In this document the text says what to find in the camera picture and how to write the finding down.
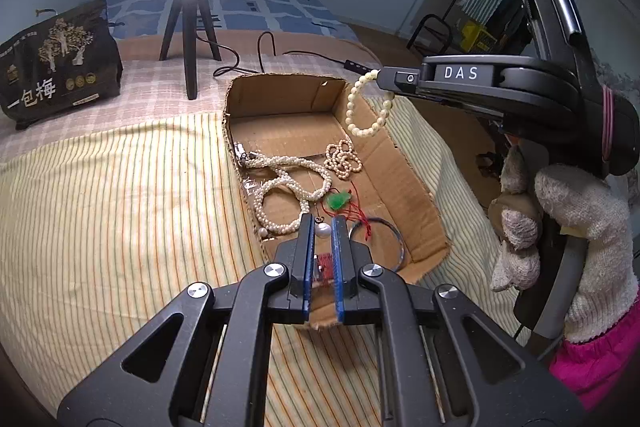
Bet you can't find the black snack bag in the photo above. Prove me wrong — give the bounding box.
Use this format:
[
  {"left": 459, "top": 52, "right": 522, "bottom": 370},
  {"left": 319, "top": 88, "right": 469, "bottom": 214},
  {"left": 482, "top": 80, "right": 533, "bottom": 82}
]
[{"left": 1, "top": 0, "right": 122, "bottom": 130}]

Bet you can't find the blue patterned bed sheet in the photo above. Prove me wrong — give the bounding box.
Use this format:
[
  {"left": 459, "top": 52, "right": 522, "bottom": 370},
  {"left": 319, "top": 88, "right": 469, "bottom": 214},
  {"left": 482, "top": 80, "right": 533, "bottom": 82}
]
[{"left": 105, "top": 0, "right": 357, "bottom": 41}]

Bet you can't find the single white pearl earring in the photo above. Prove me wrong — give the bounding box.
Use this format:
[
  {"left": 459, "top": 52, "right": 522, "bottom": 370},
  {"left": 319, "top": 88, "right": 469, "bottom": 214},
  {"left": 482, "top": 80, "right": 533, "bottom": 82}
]
[{"left": 314, "top": 217, "right": 332, "bottom": 237}]

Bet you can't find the yellow striped blanket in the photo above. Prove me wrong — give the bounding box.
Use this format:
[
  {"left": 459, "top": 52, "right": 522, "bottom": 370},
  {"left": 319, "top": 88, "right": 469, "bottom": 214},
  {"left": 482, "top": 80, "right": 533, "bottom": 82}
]
[{"left": 1, "top": 98, "right": 518, "bottom": 426}]

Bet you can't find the cream bead bracelet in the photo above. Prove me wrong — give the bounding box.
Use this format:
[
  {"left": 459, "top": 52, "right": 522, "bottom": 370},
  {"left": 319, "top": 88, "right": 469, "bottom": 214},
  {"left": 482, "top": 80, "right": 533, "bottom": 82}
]
[{"left": 344, "top": 68, "right": 395, "bottom": 139}]

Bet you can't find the thick twisted pearl necklace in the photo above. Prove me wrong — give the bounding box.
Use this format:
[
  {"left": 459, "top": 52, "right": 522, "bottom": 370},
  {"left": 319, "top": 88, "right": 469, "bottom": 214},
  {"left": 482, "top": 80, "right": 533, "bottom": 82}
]
[{"left": 234, "top": 143, "right": 334, "bottom": 238}]

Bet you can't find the pink sleeve forearm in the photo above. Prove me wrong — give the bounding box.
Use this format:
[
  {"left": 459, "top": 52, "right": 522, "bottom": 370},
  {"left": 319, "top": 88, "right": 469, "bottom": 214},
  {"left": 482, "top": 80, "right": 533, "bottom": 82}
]
[{"left": 549, "top": 301, "right": 639, "bottom": 411}]

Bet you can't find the black bangle ring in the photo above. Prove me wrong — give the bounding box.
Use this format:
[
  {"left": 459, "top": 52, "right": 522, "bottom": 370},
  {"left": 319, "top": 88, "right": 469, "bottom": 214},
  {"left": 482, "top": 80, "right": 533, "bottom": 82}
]
[{"left": 348, "top": 217, "right": 406, "bottom": 273}]

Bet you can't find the yellow box on rack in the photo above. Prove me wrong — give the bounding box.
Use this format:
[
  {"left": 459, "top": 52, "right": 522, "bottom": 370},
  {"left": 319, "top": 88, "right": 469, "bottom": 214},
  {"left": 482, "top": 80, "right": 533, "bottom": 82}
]
[{"left": 460, "top": 20, "right": 497, "bottom": 54}]

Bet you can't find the thin pearl strand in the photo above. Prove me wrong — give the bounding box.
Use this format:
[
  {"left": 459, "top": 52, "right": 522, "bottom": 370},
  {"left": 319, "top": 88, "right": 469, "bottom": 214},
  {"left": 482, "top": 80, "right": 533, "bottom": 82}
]
[{"left": 323, "top": 140, "right": 362, "bottom": 181}]

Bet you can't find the brown cardboard box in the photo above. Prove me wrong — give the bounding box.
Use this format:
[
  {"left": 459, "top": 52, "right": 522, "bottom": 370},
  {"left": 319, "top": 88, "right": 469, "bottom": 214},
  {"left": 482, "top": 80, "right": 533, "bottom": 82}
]
[{"left": 221, "top": 72, "right": 452, "bottom": 331}]

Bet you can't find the black power cable with switch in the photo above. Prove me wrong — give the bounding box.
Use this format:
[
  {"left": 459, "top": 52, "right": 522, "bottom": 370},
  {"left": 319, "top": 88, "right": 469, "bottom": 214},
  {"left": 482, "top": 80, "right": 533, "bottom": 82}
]
[{"left": 194, "top": 31, "right": 371, "bottom": 78}]

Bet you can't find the green jade pendant red cord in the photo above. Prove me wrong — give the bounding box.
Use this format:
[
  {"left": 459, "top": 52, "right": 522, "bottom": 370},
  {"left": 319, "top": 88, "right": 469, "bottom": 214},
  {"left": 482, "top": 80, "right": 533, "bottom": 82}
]
[{"left": 322, "top": 181, "right": 374, "bottom": 241}]

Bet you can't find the red strap wristwatch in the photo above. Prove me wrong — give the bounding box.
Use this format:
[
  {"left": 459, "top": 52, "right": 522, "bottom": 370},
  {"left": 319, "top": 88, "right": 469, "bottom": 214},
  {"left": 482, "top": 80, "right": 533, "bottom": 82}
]
[{"left": 312, "top": 253, "right": 334, "bottom": 286}]

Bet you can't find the right hand in knit glove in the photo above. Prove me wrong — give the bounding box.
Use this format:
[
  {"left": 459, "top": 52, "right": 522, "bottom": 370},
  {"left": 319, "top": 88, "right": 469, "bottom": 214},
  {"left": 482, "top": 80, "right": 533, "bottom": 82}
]
[{"left": 489, "top": 145, "right": 639, "bottom": 343}]

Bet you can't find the plaid beige mattress cover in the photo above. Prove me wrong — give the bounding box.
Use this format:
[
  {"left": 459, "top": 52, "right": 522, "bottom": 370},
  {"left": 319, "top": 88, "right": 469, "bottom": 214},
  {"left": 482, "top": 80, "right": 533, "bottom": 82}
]
[{"left": 1, "top": 30, "right": 380, "bottom": 162}]

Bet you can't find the black tripod stand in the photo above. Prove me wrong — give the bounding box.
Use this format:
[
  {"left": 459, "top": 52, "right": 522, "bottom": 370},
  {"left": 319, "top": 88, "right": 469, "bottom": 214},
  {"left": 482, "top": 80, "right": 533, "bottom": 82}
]
[{"left": 158, "top": 0, "right": 221, "bottom": 101}]

